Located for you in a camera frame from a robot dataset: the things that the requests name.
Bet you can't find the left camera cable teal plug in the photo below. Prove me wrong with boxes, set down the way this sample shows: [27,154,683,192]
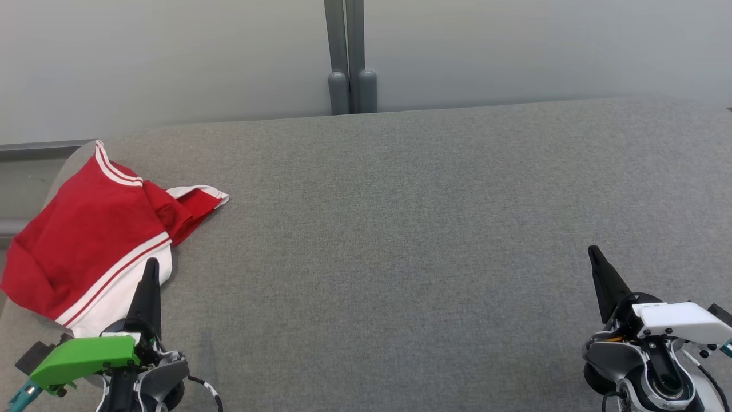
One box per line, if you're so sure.
[7,379,42,411]

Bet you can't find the camera cable teal plug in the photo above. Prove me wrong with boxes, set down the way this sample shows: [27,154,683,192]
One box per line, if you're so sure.
[695,339,732,412]
[7,379,42,411]

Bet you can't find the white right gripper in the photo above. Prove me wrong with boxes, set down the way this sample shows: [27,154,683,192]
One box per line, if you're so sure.
[588,246,732,343]

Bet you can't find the grey metal floor rail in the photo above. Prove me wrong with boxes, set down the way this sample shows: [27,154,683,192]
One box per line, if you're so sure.
[0,139,97,162]

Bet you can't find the right camera cable teal plug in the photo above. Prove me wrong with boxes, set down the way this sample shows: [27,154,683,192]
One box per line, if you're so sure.
[695,339,732,412]

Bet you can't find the grey partition post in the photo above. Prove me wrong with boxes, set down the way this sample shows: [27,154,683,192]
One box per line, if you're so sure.
[324,0,351,115]
[346,0,378,113]

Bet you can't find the thin black looped cable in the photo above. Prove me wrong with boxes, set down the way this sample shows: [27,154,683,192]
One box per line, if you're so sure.
[188,375,224,412]

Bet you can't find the red shirt white sleeves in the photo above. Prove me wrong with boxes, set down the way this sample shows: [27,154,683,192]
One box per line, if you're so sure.
[0,140,192,338]

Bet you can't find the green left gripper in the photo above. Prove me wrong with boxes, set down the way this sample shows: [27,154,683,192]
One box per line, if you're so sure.
[29,257,162,397]

